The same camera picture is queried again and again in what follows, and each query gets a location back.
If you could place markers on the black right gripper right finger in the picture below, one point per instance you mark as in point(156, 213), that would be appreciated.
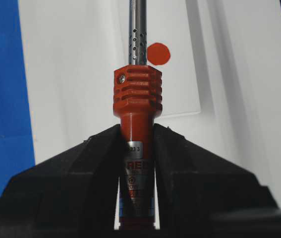
point(202, 195)

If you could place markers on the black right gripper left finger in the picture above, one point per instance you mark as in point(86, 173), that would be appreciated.
point(72, 195)

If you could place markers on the red handled soldering iron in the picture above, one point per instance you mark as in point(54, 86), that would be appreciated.
point(137, 101)

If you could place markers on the right red dot mark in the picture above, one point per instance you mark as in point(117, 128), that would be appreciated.
point(158, 54)

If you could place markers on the blue table cloth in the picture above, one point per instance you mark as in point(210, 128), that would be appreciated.
point(4, 86)

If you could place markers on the large white base board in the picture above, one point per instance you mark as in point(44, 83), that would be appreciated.
point(68, 86)

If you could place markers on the small white raised plate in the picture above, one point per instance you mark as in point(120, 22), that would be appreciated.
point(167, 31)

